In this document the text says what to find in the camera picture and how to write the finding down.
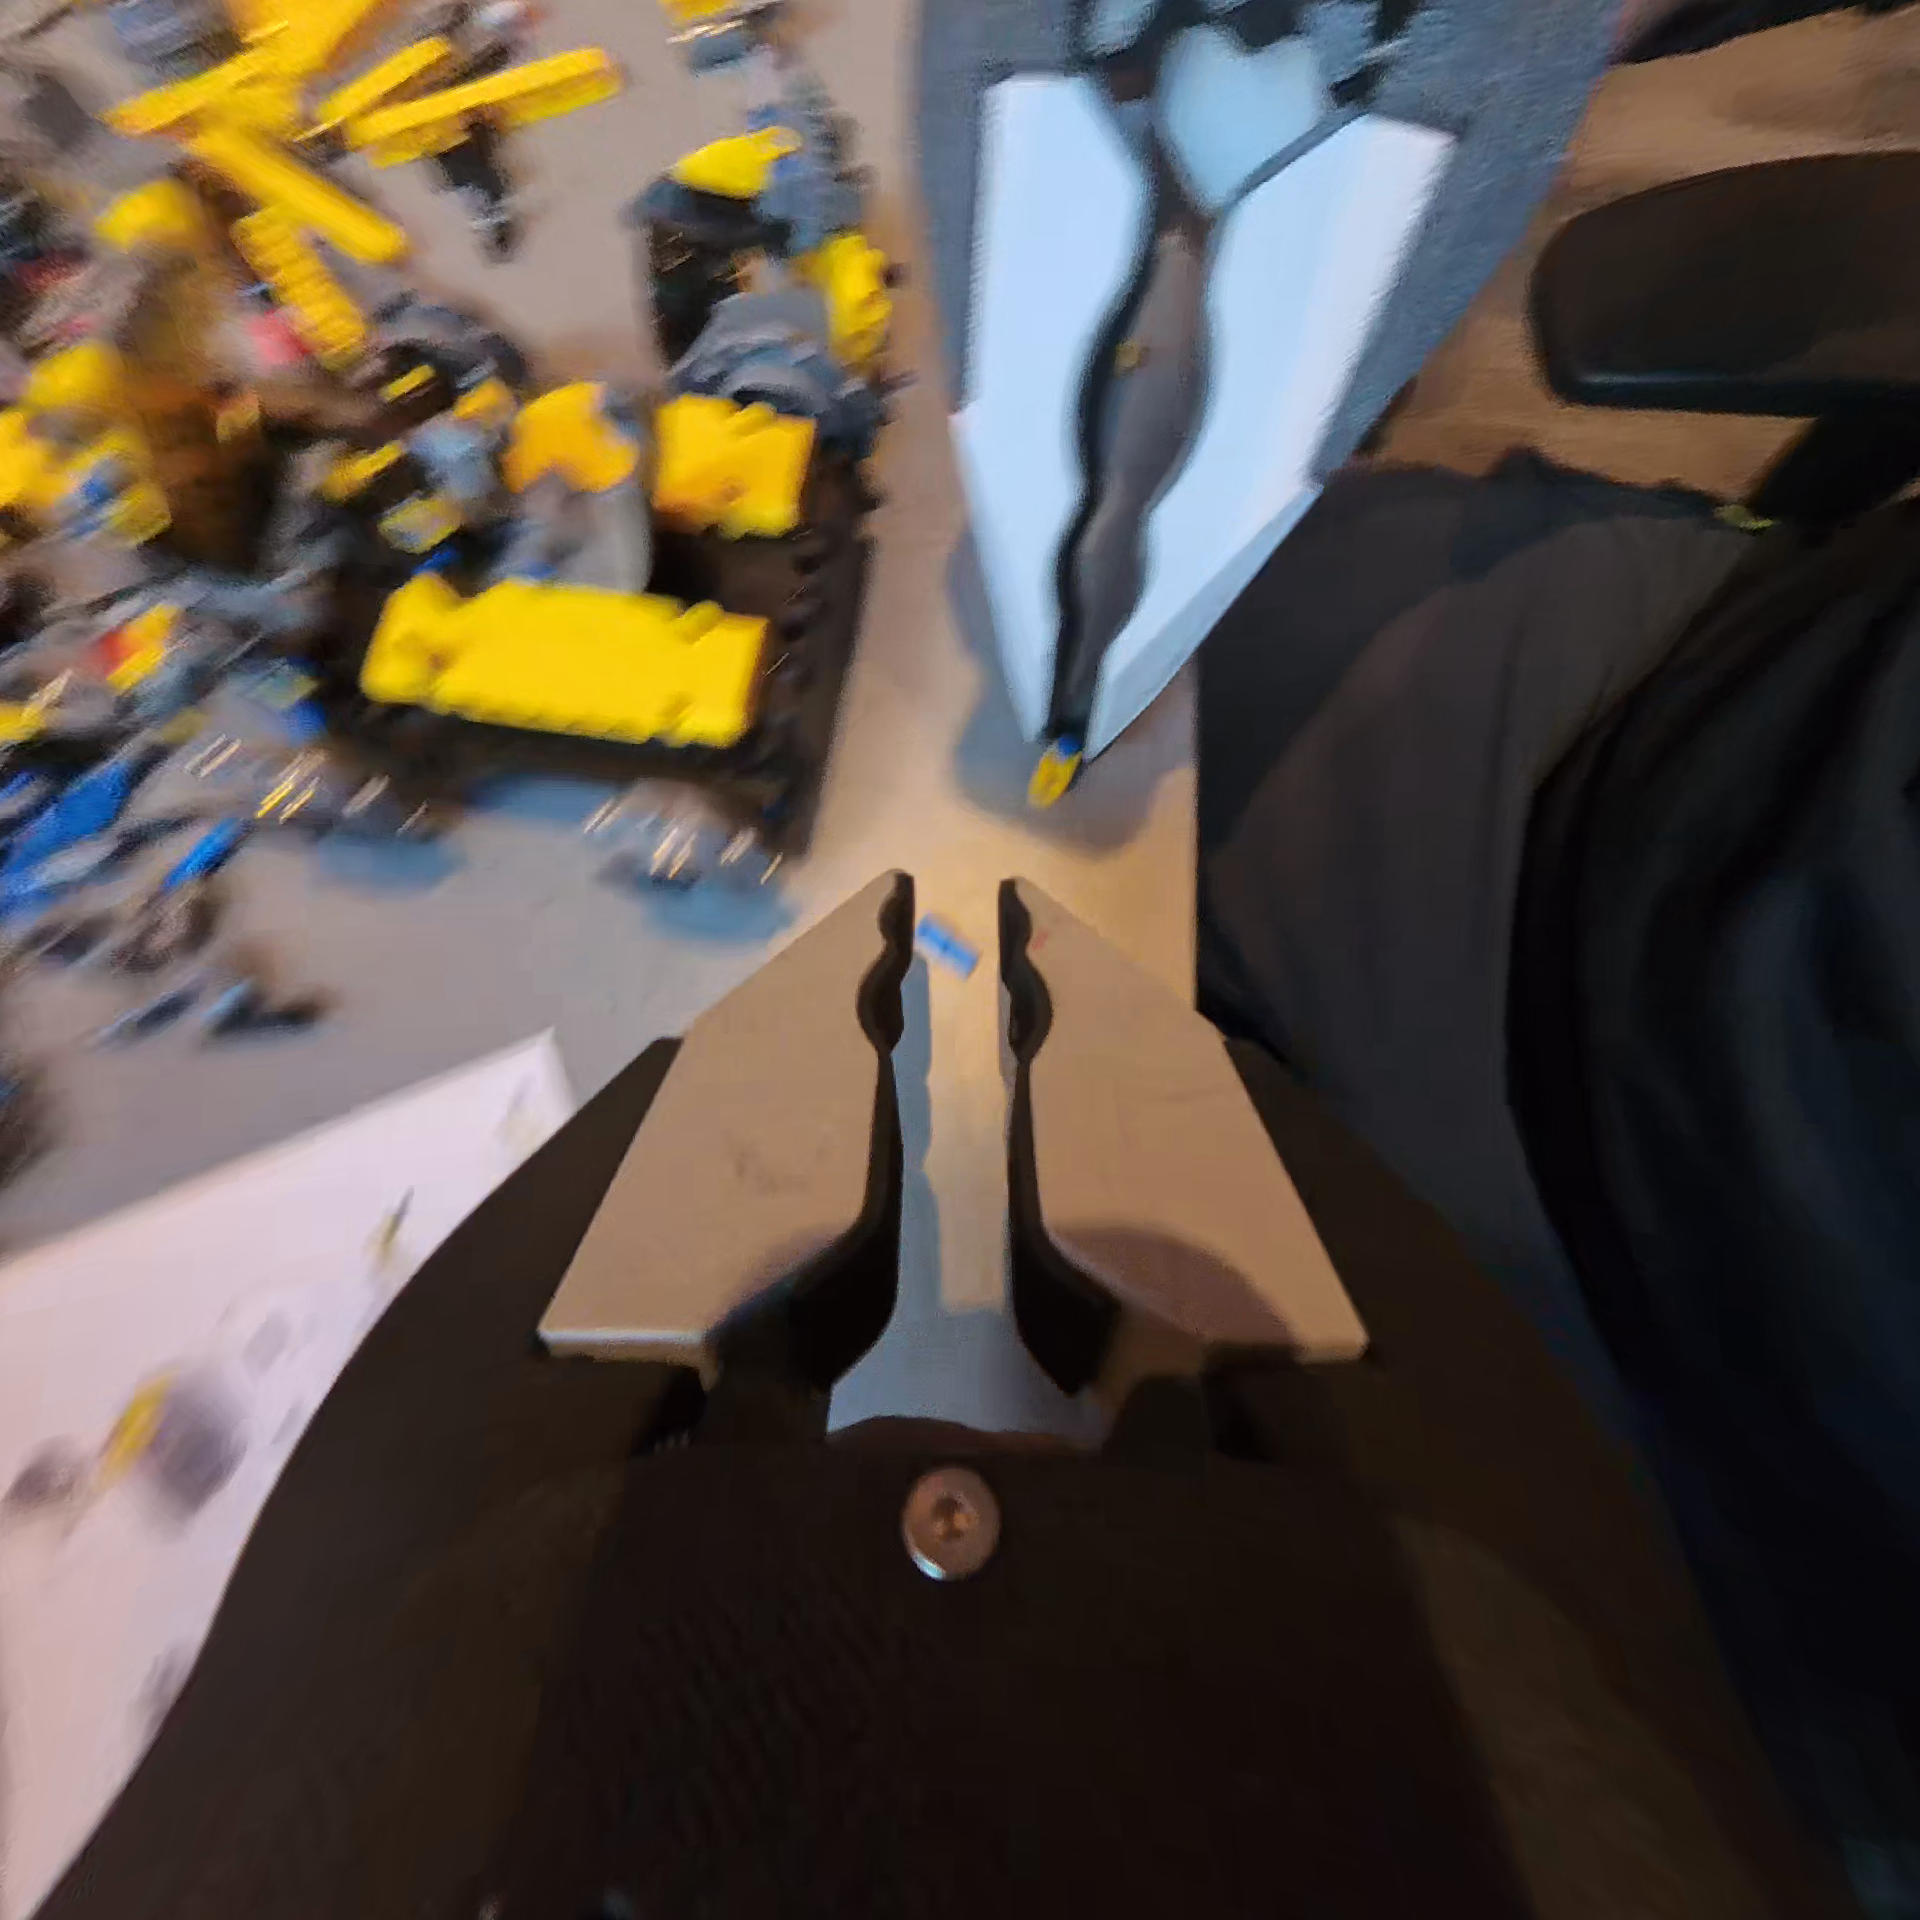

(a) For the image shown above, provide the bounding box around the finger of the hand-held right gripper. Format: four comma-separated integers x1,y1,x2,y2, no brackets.
1073,115,1461,759
951,75,1163,744

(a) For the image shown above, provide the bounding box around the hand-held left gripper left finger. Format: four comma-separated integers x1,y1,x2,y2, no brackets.
538,871,921,1419

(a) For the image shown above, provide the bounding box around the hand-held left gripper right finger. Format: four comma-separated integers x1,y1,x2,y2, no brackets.
997,877,1370,1425

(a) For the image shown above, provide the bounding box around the black mesh armrest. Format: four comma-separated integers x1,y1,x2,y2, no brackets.
1529,150,1920,528

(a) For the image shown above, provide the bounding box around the person's grey trouser leg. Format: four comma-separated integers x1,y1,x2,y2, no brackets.
1201,464,1758,1353

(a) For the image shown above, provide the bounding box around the open instruction booklet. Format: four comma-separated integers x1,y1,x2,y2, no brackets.
0,1030,578,1912

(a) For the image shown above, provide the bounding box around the yellow black brick vehicle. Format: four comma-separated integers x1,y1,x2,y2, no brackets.
322,359,887,840

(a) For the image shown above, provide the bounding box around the pile of yellow brick beams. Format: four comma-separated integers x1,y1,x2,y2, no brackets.
0,0,634,600

